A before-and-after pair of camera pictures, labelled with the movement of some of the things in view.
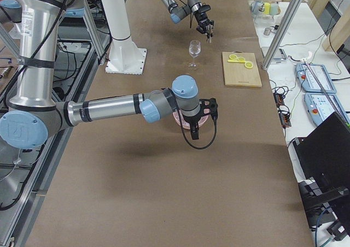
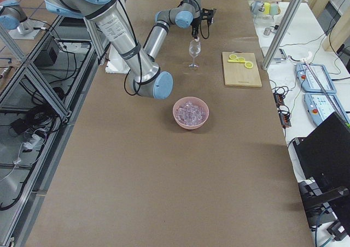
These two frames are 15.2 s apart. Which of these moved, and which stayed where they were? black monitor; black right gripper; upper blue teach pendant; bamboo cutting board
Moved: black right gripper
Stayed: upper blue teach pendant; bamboo cutting board; black monitor
